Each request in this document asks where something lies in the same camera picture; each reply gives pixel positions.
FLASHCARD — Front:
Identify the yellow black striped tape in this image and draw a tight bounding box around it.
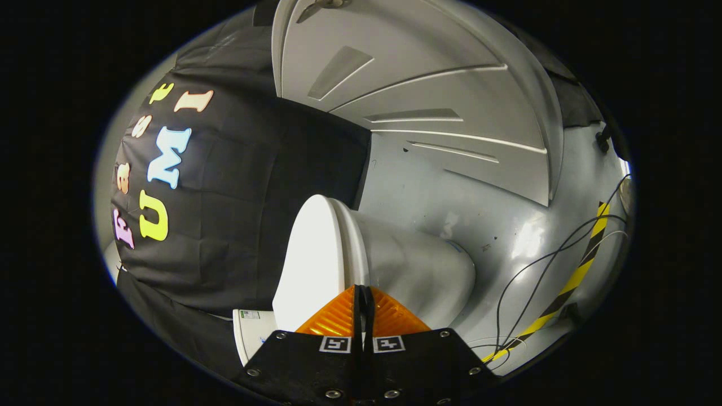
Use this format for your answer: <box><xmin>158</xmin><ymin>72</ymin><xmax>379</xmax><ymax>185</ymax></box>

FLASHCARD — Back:
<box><xmin>482</xmin><ymin>202</ymin><xmax>611</xmax><ymax>363</ymax></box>

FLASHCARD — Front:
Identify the white cabinet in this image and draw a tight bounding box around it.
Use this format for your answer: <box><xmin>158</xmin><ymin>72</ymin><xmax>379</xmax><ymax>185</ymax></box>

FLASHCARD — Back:
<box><xmin>271</xmin><ymin>0</ymin><xmax>565</xmax><ymax>206</ymax></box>

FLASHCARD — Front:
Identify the white ceramic toilet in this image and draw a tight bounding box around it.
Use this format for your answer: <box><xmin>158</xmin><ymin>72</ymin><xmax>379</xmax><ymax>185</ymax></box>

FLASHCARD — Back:
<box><xmin>233</xmin><ymin>196</ymin><xmax>476</xmax><ymax>367</ymax></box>

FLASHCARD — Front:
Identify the black floor cable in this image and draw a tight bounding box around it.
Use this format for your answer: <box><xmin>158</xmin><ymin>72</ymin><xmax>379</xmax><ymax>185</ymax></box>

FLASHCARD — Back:
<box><xmin>495</xmin><ymin>174</ymin><xmax>632</xmax><ymax>353</ymax></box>

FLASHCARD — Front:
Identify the black backdrop cloth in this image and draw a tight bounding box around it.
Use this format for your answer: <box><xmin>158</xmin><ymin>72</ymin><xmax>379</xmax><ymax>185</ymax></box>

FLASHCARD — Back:
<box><xmin>110</xmin><ymin>0</ymin><xmax>607</xmax><ymax>378</ymax></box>

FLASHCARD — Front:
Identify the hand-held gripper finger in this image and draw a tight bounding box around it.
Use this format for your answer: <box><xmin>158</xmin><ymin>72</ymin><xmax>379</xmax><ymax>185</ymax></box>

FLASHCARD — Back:
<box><xmin>234</xmin><ymin>285</ymin><xmax>365</xmax><ymax>406</ymax></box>
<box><xmin>364</xmin><ymin>285</ymin><xmax>500</xmax><ymax>406</ymax></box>

